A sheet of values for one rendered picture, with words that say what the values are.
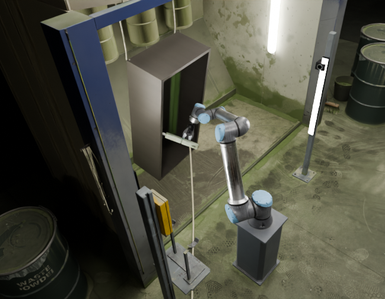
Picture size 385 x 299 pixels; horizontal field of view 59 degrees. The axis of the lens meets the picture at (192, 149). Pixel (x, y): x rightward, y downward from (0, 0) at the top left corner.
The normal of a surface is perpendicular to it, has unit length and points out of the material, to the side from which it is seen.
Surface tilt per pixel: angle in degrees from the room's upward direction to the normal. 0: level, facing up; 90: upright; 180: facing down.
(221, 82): 57
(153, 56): 12
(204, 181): 0
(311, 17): 90
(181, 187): 0
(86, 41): 90
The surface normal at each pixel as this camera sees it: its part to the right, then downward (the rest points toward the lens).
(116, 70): 0.56, -0.07
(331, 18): -0.69, 0.51
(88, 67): 0.72, 0.41
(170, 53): 0.08, -0.66
